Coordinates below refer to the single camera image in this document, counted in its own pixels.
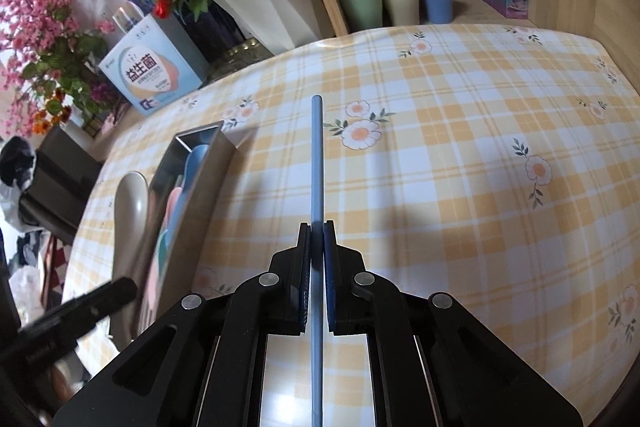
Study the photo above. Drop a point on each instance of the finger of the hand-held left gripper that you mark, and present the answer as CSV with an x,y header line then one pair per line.
x,y
95,302

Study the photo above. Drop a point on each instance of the teal spoon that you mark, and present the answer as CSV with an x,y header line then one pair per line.
x,y
161,252

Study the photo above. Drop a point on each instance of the pink blossom flower arrangement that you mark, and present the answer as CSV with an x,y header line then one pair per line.
x,y
40,27

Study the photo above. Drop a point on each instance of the blue spoon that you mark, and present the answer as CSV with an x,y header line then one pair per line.
x,y
197,159

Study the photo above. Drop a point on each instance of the white and blue box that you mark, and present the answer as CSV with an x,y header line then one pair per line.
x,y
145,77

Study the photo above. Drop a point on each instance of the steel utensil tray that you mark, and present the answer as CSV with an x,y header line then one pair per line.
x,y
205,192

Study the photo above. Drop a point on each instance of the gold and blue box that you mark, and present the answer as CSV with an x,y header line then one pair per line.
x,y
125,14

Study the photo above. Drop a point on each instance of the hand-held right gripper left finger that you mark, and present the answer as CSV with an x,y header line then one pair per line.
x,y
304,277

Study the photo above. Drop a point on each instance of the green glass plate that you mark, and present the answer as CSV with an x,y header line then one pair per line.
x,y
240,53

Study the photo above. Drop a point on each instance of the blue chopstick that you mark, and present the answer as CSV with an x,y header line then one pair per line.
x,y
316,167

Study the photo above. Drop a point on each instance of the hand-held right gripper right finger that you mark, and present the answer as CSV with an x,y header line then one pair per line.
x,y
330,277

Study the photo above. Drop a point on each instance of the green cup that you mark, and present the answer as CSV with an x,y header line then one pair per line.
x,y
361,4

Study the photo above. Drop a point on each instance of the white spoon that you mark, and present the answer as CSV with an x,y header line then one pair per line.
x,y
131,202

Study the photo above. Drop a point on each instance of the pink spoon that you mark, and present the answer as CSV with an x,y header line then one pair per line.
x,y
172,204

